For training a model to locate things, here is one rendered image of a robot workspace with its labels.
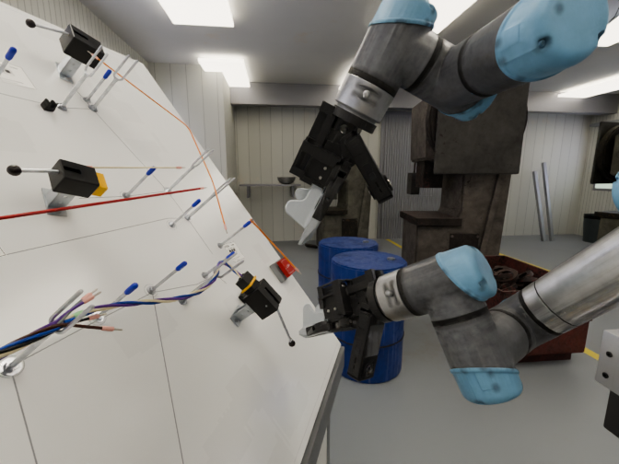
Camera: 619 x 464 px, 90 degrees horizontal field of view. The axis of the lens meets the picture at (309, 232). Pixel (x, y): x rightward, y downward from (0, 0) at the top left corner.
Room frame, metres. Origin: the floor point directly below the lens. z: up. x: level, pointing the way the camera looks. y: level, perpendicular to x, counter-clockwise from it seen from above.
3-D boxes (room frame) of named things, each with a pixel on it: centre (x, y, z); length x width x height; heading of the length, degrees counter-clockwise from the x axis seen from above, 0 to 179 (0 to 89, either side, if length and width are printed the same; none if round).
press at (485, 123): (3.88, -1.68, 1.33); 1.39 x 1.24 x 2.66; 95
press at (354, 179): (5.81, -0.51, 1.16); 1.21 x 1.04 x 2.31; 97
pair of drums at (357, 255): (2.37, -0.37, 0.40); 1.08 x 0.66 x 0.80; 174
